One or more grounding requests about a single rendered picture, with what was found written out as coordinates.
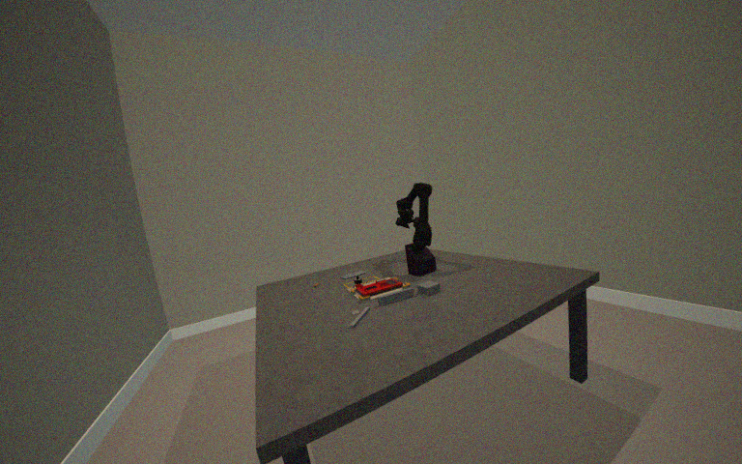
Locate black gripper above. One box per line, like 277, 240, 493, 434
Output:
395, 213, 419, 229

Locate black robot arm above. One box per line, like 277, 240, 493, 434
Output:
396, 183, 433, 254

